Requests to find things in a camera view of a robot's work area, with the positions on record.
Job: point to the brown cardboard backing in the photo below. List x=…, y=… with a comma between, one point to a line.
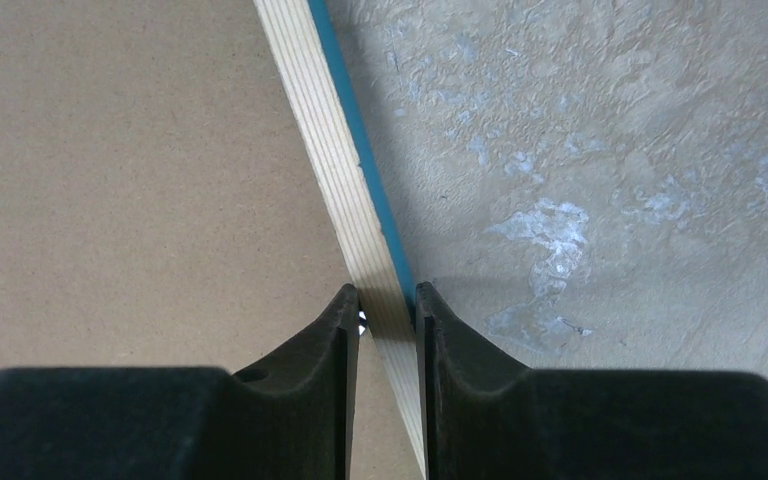
x=158, y=204

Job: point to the blue wooden picture frame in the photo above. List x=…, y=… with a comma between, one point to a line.
x=315, y=78

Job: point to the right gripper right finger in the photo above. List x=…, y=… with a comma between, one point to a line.
x=488, y=416

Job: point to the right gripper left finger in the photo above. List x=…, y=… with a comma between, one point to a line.
x=286, y=416

